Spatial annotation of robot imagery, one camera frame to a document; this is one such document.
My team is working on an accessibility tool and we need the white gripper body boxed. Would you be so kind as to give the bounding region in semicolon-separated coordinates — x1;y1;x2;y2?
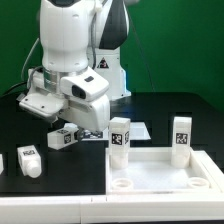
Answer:
19;70;110;132

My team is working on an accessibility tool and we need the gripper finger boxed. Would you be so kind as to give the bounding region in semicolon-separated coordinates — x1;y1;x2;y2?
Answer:
75;128;84;141

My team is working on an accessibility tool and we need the white square tabletop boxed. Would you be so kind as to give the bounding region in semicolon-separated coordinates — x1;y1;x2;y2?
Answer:
106;147;224;195

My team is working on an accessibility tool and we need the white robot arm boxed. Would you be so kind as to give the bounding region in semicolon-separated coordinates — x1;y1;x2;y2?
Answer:
20;0;139;139

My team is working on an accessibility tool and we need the white paper with markers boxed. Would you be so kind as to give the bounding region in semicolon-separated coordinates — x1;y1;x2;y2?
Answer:
83;122;151;141

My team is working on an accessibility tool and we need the black cable upper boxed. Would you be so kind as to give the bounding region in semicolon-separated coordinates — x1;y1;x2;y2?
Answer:
0;81;29;98

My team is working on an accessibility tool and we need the grey camera cable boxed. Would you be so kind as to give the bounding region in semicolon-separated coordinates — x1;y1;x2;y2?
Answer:
20;38;41;82

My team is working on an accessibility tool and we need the white L-shaped obstacle wall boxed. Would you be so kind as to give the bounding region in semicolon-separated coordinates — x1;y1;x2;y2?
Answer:
0;192;224;224

